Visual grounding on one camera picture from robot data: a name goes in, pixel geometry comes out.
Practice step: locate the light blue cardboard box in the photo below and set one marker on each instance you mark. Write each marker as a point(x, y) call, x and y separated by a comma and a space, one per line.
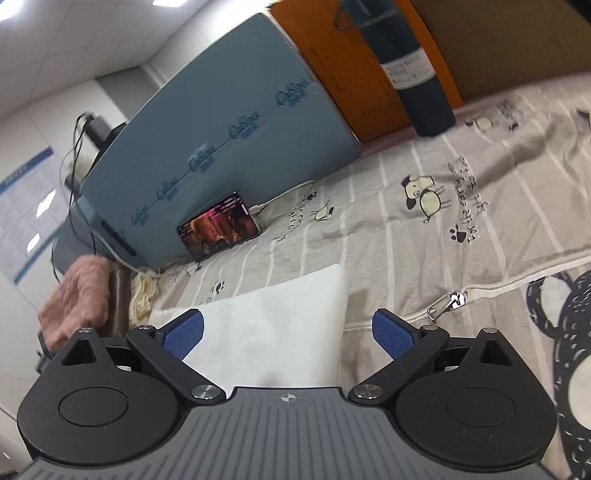
point(231, 92)

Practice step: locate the cream knitted cloth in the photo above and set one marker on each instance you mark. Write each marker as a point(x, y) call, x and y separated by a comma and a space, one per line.
point(143, 295)

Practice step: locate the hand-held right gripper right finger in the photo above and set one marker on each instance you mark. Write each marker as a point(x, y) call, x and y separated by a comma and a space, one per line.
point(392, 334)

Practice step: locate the white garment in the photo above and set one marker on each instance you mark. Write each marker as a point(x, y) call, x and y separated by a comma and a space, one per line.
point(277, 323)

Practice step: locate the brown satin cloth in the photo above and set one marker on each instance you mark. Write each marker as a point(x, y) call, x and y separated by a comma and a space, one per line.
point(120, 300)

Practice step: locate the smartphone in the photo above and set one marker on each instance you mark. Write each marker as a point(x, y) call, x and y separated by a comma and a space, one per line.
point(217, 226)

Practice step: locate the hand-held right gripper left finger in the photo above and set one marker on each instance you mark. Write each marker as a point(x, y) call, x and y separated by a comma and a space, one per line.
point(182, 334)

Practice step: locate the dark blue vacuum bottle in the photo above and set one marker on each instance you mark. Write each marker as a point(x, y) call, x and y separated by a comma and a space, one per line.
point(425, 101)

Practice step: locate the brown headboard cushion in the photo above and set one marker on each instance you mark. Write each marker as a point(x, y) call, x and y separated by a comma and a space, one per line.
point(508, 41)

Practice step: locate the grey striped printed bed sheet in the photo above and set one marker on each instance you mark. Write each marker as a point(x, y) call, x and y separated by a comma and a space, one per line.
point(392, 258)

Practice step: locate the orange cardboard box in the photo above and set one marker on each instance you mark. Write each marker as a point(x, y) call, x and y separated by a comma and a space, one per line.
point(332, 55)

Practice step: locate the wall poster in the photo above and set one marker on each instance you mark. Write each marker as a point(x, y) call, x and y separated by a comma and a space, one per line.
point(23, 207)

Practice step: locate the pink fuzzy cloth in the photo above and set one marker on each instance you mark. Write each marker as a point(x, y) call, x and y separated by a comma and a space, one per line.
point(74, 295)

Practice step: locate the dark electronic device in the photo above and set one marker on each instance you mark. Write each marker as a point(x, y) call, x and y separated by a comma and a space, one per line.
point(99, 129)

